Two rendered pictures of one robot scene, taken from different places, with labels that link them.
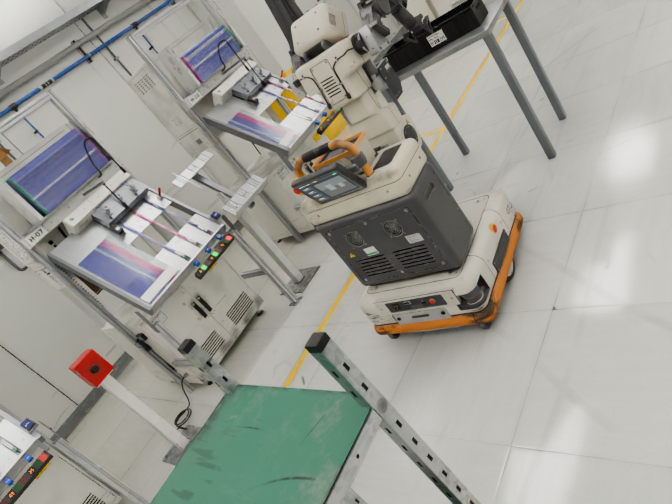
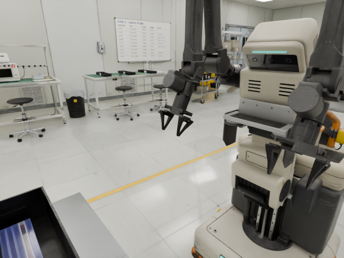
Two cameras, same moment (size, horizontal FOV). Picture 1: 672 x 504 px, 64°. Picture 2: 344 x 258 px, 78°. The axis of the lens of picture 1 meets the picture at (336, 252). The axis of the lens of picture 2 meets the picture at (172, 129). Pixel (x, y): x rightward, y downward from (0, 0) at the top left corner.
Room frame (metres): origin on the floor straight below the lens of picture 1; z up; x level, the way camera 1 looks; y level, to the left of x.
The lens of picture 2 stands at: (3.17, -0.90, 1.29)
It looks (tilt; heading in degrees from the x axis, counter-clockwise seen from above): 20 degrees down; 181
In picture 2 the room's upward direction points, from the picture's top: straight up
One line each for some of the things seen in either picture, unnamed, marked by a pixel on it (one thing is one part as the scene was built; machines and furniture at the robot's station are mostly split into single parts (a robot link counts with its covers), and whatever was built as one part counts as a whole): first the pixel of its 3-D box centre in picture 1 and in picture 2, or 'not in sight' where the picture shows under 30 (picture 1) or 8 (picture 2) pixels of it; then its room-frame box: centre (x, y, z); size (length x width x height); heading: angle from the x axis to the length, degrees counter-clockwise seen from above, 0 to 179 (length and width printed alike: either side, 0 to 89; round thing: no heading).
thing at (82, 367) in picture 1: (135, 404); not in sight; (2.66, 1.36, 0.39); 0.24 x 0.24 x 0.78; 38
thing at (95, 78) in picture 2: not in sight; (128, 91); (-1.76, -2.00, 0.40); 1.80 x 0.75 x 0.81; 128
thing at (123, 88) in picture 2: not in sight; (126, 102); (-0.98, -1.89, 0.31); 0.52 x 0.49 x 0.62; 128
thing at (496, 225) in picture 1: (440, 262); (263, 245); (2.18, -0.35, 0.16); 0.67 x 0.64 x 0.25; 132
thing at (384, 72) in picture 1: (365, 86); (259, 129); (2.37, -0.57, 0.99); 0.28 x 0.16 x 0.22; 42
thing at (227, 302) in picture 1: (186, 317); not in sight; (3.47, 1.08, 0.31); 0.70 x 0.65 x 0.62; 128
